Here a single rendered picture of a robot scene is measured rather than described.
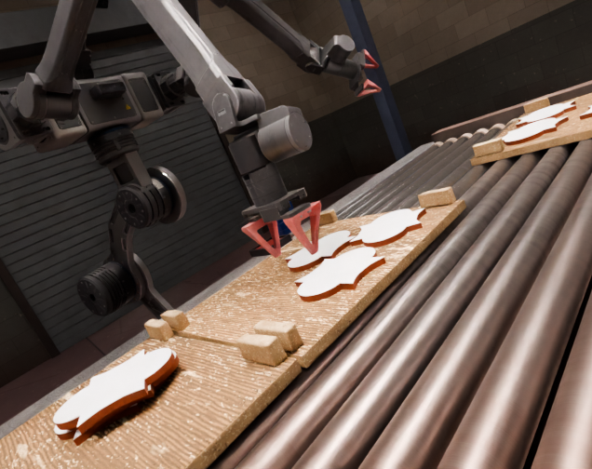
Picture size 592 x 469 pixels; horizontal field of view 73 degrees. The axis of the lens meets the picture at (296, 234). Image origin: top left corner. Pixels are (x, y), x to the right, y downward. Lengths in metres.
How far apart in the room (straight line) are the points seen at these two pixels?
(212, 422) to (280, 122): 0.39
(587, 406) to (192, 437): 0.30
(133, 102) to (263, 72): 5.45
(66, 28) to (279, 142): 0.57
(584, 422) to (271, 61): 6.81
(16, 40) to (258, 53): 3.23
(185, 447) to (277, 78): 6.67
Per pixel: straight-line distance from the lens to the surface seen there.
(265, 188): 0.62
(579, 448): 0.30
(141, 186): 1.35
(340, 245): 0.66
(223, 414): 0.40
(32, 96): 1.08
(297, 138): 0.58
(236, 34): 6.81
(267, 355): 0.42
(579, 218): 0.57
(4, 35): 5.42
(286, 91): 6.93
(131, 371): 0.53
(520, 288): 0.47
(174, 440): 0.41
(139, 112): 1.44
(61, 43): 1.02
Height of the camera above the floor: 1.13
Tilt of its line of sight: 13 degrees down
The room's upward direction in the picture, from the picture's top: 24 degrees counter-clockwise
